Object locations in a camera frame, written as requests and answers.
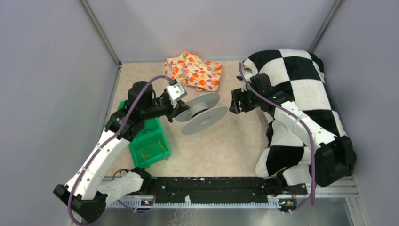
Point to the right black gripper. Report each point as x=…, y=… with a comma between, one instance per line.
x=238, y=95

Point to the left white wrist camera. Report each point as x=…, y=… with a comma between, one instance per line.
x=176, y=92

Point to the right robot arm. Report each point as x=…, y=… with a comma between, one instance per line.
x=332, y=157

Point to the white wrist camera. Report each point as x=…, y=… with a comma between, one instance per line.
x=176, y=92
x=245, y=77

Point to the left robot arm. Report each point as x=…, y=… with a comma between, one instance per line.
x=85, y=196

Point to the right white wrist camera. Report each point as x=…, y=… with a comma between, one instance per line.
x=245, y=77

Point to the grey plastic cable spool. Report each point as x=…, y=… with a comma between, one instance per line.
x=203, y=113

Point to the floral orange cloth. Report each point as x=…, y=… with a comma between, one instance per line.
x=193, y=71

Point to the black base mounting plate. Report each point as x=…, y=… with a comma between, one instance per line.
x=217, y=190

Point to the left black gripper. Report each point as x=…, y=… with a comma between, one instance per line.
x=180, y=107

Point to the black white checkered pillow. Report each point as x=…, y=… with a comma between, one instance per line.
x=300, y=75

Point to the green plastic compartment bin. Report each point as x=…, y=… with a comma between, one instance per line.
x=150, y=145

